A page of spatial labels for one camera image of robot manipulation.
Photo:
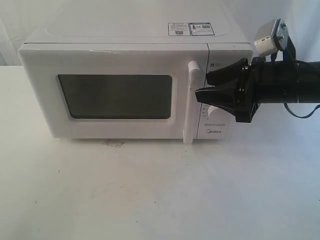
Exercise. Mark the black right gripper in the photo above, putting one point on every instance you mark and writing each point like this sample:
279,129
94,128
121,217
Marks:
240,100

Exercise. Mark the white microwave door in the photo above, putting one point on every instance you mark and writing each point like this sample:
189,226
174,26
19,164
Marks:
117,91

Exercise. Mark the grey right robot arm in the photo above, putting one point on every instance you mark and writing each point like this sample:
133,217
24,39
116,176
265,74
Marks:
283,82

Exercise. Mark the white microwave oven body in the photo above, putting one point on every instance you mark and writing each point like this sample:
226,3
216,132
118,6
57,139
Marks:
227,46

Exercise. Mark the lower white control knob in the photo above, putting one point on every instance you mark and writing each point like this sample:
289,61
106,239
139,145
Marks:
215,113

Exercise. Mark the right blue info sticker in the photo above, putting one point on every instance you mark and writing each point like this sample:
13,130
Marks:
201,29

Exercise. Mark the clear tape patch on table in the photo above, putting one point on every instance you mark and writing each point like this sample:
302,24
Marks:
113,143

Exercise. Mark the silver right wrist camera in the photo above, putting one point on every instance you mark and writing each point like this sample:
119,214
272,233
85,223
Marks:
271,37

